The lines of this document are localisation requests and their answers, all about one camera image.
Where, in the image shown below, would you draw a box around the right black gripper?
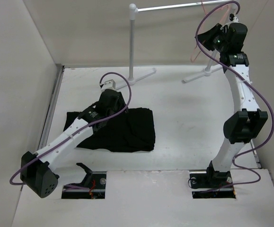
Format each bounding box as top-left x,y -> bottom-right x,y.
195,24 -> 229,54

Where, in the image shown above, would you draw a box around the black trousers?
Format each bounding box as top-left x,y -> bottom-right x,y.
63,107 -> 156,153

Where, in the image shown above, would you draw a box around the pink wire hanger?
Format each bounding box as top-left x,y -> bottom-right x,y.
189,0 -> 234,62

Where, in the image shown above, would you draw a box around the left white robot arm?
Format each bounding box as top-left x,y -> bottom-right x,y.
20,89 -> 127,198

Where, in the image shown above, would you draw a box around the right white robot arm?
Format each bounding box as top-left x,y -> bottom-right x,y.
190,22 -> 268,189

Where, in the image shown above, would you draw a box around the white clothes rack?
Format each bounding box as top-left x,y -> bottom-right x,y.
114,0 -> 239,92

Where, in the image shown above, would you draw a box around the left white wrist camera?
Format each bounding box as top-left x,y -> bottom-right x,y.
99,79 -> 116,92

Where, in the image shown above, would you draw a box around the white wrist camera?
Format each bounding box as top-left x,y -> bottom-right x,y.
99,79 -> 116,92
229,13 -> 239,24

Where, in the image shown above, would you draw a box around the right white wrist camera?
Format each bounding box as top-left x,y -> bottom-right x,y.
229,13 -> 239,24

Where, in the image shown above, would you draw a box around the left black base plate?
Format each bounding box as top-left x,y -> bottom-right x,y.
61,172 -> 107,200

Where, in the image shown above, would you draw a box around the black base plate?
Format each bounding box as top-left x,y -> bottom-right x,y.
61,172 -> 107,200
188,172 -> 236,199

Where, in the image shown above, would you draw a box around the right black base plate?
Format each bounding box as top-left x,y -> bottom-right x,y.
188,172 -> 236,199

